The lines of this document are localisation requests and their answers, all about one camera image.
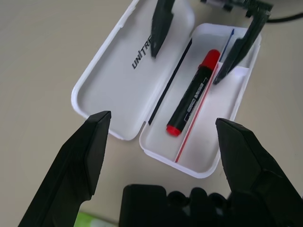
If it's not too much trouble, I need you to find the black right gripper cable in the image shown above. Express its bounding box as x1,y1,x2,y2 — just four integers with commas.
267,11,303,24

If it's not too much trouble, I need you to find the black marker with red cap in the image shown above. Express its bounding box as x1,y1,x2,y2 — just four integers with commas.
165,49,221,138

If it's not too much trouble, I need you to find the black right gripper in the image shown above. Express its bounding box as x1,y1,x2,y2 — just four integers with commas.
201,0,273,86

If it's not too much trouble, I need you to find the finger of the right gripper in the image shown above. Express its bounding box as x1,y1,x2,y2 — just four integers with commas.
151,0,176,60

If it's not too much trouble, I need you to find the green capped glue stick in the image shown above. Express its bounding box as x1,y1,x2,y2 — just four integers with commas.
75,211,121,227

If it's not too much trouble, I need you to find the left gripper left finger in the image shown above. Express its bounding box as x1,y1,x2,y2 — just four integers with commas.
18,110,112,227

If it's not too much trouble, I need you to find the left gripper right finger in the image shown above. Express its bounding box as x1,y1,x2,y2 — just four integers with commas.
215,117,303,227

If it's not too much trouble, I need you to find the white plastic pencil case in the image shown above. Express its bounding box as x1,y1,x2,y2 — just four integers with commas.
71,0,262,179

